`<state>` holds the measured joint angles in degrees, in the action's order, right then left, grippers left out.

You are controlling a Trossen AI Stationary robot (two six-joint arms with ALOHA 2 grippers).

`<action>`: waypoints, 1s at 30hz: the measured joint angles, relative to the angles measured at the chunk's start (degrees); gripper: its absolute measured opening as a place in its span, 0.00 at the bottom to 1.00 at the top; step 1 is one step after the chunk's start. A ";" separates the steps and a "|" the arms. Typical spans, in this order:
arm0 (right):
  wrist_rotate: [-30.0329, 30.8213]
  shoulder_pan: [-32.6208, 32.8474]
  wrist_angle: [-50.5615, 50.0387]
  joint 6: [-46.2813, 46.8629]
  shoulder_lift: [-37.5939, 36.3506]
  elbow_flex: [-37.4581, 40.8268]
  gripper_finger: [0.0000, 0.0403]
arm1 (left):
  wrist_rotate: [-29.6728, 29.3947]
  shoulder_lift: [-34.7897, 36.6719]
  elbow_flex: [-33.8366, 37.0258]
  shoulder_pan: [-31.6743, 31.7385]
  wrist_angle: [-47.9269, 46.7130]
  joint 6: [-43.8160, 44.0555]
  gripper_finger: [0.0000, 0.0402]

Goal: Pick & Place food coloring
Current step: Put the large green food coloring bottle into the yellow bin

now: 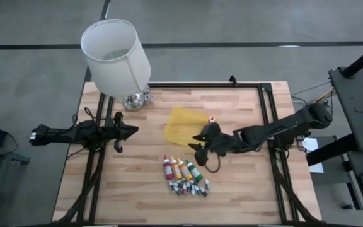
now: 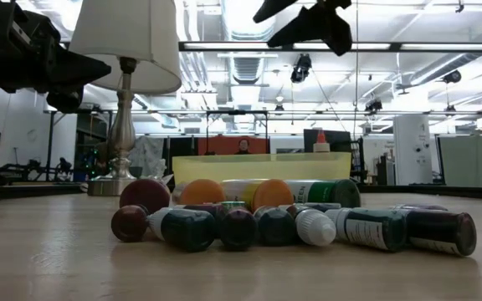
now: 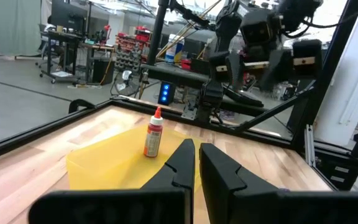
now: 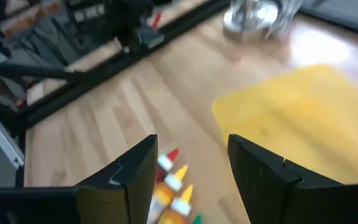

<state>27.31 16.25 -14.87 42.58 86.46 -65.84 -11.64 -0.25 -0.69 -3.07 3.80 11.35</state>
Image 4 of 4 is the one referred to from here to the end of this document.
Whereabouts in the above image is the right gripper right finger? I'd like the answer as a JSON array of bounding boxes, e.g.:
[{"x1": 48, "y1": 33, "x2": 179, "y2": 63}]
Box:
[{"x1": 227, "y1": 134, "x2": 358, "y2": 224}]

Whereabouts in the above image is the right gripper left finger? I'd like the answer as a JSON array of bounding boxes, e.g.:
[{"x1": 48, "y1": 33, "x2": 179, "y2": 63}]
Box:
[{"x1": 0, "y1": 134, "x2": 159, "y2": 224}]

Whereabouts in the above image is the large yellow food coloring bottle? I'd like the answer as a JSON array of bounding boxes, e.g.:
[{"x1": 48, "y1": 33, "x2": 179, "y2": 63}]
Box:
[
  {"x1": 147, "y1": 164, "x2": 190, "y2": 224},
  {"x1": 157, "y1": 184, "x2": 195, "y2": 224}
]

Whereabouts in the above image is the large red food coloring bottle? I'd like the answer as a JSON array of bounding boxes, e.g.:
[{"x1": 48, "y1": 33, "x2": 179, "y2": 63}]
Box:
[{"x1": 154, "y1": 147, "x2": 180, "y2": 185}]

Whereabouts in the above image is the silver aluminium extrusion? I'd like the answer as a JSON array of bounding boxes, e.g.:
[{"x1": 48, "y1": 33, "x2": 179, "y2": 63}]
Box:
[{"x1": 0, "y1": 106, "x2": 25, "y2": 169}]

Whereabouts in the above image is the small red object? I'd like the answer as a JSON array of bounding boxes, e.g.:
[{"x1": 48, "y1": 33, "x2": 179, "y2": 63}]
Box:
[{"x1": 150, "y1": 11, "x2": 163, "y2": 31}]

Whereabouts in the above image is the white-shaded silver table lamp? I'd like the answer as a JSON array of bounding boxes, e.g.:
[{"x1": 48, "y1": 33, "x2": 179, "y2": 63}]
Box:
[{"x1": 222, "y1": 0, "x2": 304, "y2": 43}]

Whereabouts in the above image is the black aluminium rig frame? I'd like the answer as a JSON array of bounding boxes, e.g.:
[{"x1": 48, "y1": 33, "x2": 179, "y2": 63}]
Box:
[{"x1": 0, "y1": 0, "x2": 231, "y2": 187}]

